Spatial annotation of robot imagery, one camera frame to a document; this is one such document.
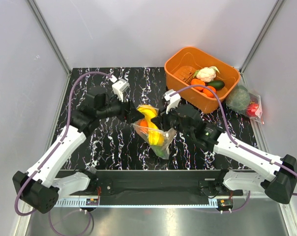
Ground green fake cucumber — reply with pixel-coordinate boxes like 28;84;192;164
151;146;168;158

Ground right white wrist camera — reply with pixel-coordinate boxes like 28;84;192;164
163;89;181;114

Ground dark green fake avocado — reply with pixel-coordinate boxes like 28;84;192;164
207;80;225;90

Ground slotted cable duct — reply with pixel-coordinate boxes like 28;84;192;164
55;196;218;208

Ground green fake melon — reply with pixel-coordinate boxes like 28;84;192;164
226;88;251;111

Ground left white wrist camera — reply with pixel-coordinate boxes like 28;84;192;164
110;76;129;102

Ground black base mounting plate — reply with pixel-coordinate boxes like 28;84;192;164
57;169;244;206

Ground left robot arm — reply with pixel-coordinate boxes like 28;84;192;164
13;81;144;214

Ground white fake cauliflower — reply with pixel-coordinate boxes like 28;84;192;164
193;66;220;83

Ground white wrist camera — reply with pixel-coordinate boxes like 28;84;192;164
110;76;129;102
163;89;181;114

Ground purple cable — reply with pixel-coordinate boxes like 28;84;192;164
14;71;114;216
169;85;297;196

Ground yellow fake bananas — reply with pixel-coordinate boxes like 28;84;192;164
137;105;164;146

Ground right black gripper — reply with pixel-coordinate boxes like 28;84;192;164
151;102;193;138

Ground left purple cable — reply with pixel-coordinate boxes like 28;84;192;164
14;71;114;216

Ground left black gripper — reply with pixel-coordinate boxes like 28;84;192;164
97;90;145;124

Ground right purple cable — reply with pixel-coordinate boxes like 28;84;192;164
169;85;297;196

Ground red fake apple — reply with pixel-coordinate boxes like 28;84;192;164
246;103;259;117

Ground clear polka dot zip bag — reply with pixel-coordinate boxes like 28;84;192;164
132;105;177;160

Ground orange plastic basket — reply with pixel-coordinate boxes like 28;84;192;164
164;47;240;102

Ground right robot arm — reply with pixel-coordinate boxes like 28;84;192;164
151;105;297;204

